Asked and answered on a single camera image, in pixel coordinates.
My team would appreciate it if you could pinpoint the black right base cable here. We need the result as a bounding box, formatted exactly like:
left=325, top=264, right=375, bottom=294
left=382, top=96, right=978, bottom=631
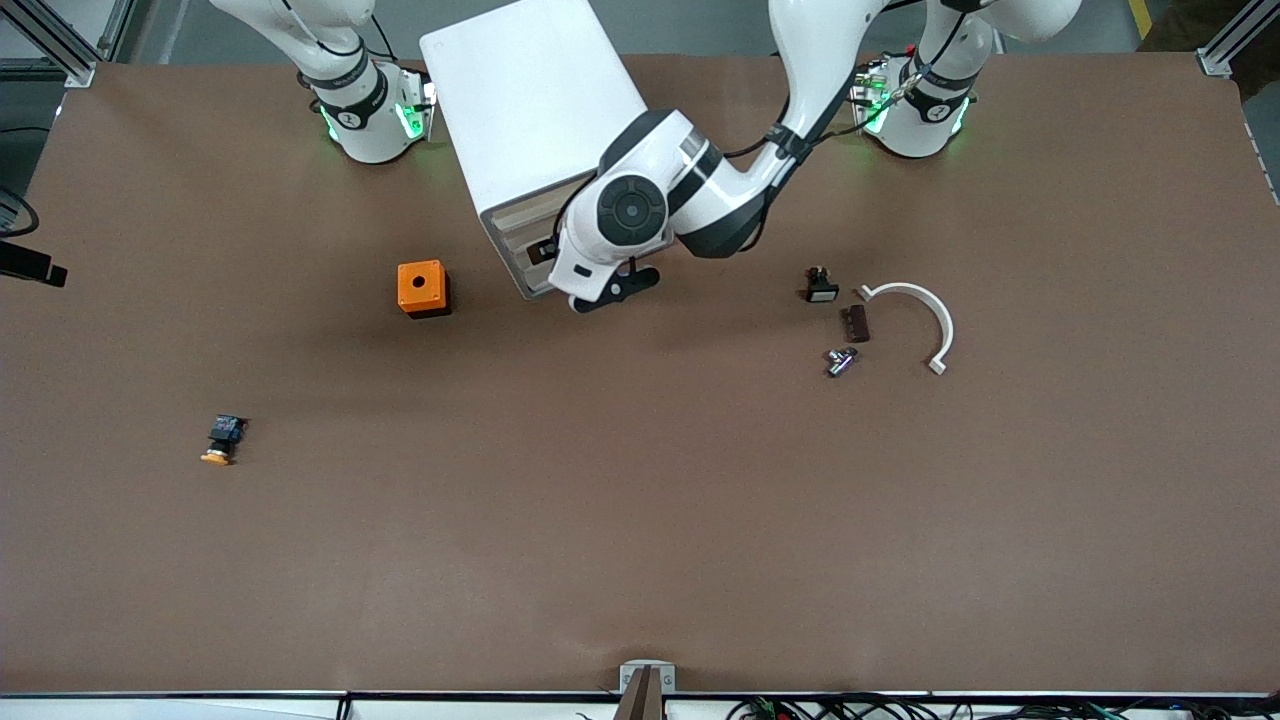
left=340, top=10, right=401, bottom=63

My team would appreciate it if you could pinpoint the aluminium frame profile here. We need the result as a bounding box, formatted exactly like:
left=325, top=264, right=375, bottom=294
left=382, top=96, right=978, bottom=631
left=0, top=0, right=136, bottom=89
left=1197, top=0, right=1280, bottom=78

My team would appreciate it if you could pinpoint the orange push button blue body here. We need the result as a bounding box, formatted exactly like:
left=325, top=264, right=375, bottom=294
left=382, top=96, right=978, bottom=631
left=200, top=414, right=248, bottom=467

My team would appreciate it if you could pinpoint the bundle of black cables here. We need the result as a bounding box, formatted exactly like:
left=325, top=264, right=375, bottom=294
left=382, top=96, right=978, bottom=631
left=725, top=693, right=1280, bottom=720

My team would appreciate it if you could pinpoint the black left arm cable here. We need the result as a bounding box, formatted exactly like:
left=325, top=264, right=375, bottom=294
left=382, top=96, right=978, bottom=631
left=720, top=40, right=936, bottom=251

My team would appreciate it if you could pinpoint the orange box with hole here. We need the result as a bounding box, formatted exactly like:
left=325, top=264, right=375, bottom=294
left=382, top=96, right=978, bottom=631
left=396, top=259, right=452, bottom=319

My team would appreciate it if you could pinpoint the metal bracket with brown post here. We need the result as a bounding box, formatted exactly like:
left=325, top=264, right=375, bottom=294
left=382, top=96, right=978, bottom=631
left=612, top=660, right=677, bottom=720

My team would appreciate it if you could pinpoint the white half-ring pipe clamp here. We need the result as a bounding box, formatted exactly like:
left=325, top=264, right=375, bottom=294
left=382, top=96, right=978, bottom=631
left=857, top=281, right=956, bottom=377

